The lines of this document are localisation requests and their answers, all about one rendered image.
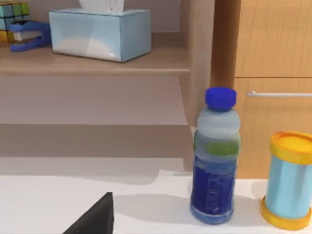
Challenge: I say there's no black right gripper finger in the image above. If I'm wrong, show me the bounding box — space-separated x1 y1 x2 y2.
62 192 115 234

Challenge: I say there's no open wooden shelf unit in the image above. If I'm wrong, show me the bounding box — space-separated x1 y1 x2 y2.
0 0 216 182

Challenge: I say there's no blue capped plastic bottle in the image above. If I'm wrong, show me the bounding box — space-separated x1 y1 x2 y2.
190 86 241 225

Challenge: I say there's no light blue tissue box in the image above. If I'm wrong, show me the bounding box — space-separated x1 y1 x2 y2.
48 0 152 63

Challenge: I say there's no yellow and light blue can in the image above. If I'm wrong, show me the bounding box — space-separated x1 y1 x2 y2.
260 131 312 231

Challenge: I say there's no blue stapler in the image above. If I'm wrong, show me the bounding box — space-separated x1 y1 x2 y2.
9 20 52 52

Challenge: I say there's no wooden drawer front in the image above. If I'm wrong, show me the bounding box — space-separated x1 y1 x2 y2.
230 77 312 180

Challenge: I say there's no coloured puzzle cube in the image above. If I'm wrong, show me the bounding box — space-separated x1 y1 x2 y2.
0 1 32 43

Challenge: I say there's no wooden cupboard door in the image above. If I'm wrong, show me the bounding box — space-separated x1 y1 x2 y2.
211 0 312 78

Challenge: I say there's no long metal handle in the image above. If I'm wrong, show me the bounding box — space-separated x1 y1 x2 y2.
246 90 312 98

